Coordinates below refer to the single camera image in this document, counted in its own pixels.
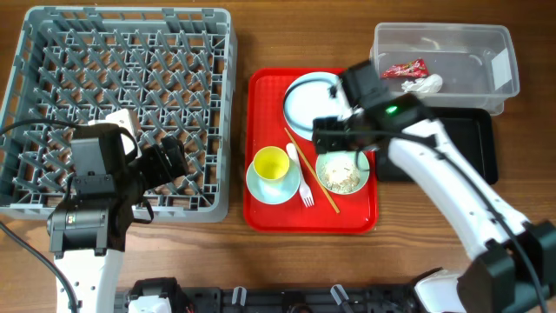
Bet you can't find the wooden chopstick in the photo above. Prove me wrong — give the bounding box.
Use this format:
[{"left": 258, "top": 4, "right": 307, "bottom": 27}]
[{"left": 284, "top": 128, "right": 341, "bottom": 214}]

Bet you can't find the large light blue plate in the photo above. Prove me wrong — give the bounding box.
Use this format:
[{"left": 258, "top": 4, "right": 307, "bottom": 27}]
[{"left": 283, "top": 71, "right": 361, "bottom": 141}]

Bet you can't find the yellow cup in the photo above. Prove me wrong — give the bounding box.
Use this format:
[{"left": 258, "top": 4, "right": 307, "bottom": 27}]
[{"left": 253, "top": 146, "right": 290, "bottom": 182}]

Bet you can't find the small light blue bowl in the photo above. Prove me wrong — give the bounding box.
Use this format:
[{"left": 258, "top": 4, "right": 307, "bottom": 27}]
[{"left": 246, "top": 163, "right": 301, "bottom": 205}]

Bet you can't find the white plastic fork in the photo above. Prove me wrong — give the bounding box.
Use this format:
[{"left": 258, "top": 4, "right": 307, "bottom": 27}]
[{"left": 286, "top": 143, "right": 314, "bottom": 207}]

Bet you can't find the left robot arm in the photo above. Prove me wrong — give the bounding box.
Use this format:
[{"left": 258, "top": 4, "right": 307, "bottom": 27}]
[{"left": 47, "top": 123, "right": 188, "bottom": 312}]

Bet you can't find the white tissue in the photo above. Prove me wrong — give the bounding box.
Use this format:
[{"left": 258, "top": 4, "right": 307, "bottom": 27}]
[{"left": 401, "top": 74, "right": 443, "bottom": 93}]

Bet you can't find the green bowl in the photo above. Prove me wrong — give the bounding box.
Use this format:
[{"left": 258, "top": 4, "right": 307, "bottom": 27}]
[{"left": 315, "top": 151, "right": 371, "bottom": 196}]

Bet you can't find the rice food waste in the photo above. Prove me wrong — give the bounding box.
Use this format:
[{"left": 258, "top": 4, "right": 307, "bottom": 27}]
[{"left": 321, "top": 156, "right": 361, "bottom": 194}]

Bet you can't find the red plastic tray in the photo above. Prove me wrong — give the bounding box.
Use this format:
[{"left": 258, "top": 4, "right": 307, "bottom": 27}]
[{"left": 243, "top": 68, "right": 379, "bottom": 234}]

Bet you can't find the black tray bin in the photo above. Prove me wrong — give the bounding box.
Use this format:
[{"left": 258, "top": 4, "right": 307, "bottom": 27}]
[{"left": 374, "top": 106, "right": 500, "bottom": 186}]

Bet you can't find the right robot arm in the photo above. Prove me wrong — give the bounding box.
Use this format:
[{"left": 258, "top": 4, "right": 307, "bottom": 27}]
[{"left": 313, "top": 94, "right": 555, "bottom": 312}]

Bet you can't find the red snack wrapper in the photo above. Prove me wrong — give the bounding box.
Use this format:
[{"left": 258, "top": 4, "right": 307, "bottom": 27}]
[{"left": 381, "top": 58, "right": 429, "bottom": 78}]

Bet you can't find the clear plastic bin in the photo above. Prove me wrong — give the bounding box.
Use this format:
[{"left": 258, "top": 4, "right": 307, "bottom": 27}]
[{"left": 370, "top": 23, "right": 520, "bottom": 116}]

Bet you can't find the grey dishwasher rack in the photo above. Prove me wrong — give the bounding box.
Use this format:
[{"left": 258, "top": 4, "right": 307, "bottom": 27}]
[{"left": 1, "top": 6, "right": 237, "bottom": 223}]

